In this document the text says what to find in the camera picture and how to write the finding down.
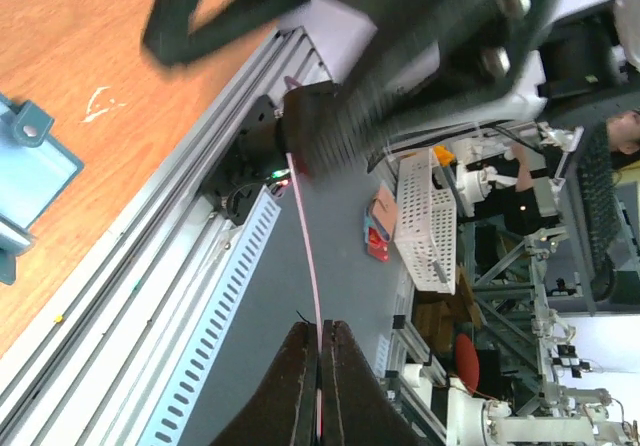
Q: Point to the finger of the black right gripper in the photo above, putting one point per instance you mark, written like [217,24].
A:
[171,41]

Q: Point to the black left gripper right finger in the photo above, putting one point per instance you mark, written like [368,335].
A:
[354,410]

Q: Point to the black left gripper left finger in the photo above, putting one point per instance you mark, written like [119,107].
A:
[283,409]

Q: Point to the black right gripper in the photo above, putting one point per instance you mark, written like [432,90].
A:
[428,60]

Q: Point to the red card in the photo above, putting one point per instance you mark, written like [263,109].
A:
[314,285]

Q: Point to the teal leather card holder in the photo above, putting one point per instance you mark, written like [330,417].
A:
[35,170]

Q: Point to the stack of cards on floor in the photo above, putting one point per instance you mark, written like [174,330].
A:
[380,218]

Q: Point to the right controller board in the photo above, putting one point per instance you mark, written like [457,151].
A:
[279,181]

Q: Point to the white perforated plastic basket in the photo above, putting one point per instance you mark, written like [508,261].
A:
[426,226]

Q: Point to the grey slotted cable duct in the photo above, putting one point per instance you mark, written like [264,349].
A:
[169,418]

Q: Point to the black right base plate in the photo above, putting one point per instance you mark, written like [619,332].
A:
[257,149]

